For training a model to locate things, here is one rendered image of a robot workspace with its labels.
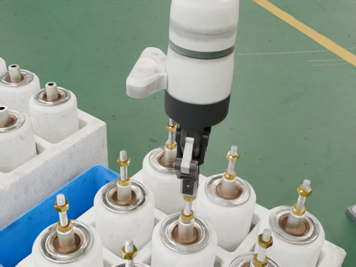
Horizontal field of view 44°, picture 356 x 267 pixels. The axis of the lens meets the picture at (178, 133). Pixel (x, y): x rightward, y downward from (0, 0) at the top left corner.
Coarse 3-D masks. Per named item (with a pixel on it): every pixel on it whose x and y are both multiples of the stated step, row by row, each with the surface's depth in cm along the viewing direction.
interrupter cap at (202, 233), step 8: (176, 216) 66; (168, 224) 65; (176, 224) 65; (200, 224) 65; (160, 232) 64; (168, 232) 64; (176, 232) 64; (200, 232) 64; (208, 232) 64; (168, 240) 63; (176, 240) 63; (184, 240) 63; (192, 240) 63; (200, 240) 63; (208, 240) 63; (168, 248) 62; (176, 248) 61; (184, 248) 62; (192, 248) 62; (200, 248) 62
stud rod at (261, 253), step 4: (264, 232) 53; (268, 232) 53; (264, 236) 54; (268, 236) 53; (264, 240) 54; (268, 240) 54; (260, 248) 55; (264, 248) 55; (260, 252) 55; (264, 252) 55; (260, 256) 56; (264, 256) 56; (260, 260) 56
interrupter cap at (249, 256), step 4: (240, 256) 61; (244, 256) 61; (248, 256) 61; (252, 256) 61; (236, 260) 60; (240, 260) 61; (244, 260) 61; (248, 260) 61; (268, 260) 61; (272, 260) 61; (232, 264) 60; (236, 264) 60; (240, 264) 60; (244, 264) 60; (248, 264) 60; (268, 264) 60; (272, 264) 60; (276, 264) 60
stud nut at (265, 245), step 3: (261, 234) 55; (258, 237) 55; (261, 237) 54; (270, 237) 54; (258, 240) 55; (261, 240) 54; (270, 240) 54; (258, 243) 54; (261, 243) 54; (264, 243) 54; (267, 243) 54; (270, 243) 54; (261, 246) 54; (264, 246) 54; (267, 246) 54; (270, 246) 54
